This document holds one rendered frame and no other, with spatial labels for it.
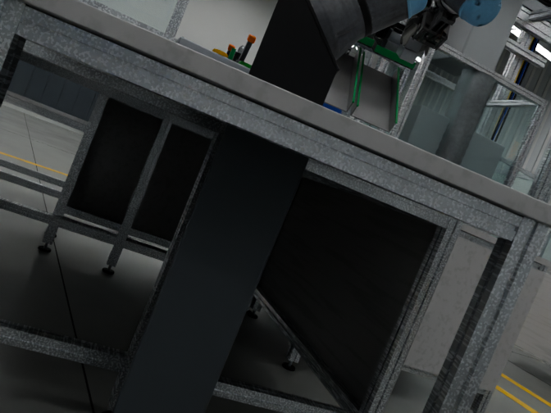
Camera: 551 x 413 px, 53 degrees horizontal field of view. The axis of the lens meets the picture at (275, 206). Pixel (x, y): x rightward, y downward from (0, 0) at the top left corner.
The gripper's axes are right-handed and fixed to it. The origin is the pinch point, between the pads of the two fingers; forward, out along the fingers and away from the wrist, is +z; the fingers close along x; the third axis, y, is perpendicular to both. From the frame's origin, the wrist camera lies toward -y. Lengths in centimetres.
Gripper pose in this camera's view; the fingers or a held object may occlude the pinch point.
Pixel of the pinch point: (412, 43)
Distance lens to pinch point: 164.6
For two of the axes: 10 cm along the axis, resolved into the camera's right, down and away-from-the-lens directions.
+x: 9.2, 3.6, 1.7
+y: -2.8, 8.8, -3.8
